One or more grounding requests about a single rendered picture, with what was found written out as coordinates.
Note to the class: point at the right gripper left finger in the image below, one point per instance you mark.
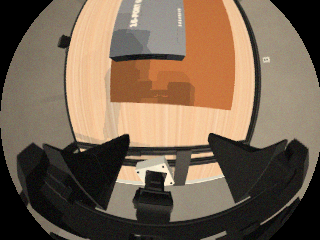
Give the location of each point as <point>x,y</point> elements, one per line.
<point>94,170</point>

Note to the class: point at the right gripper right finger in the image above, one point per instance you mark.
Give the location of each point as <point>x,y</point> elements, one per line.
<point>242,165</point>

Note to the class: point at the brown wooden stand with white legs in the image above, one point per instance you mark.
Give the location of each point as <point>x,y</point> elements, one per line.
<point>204,78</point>

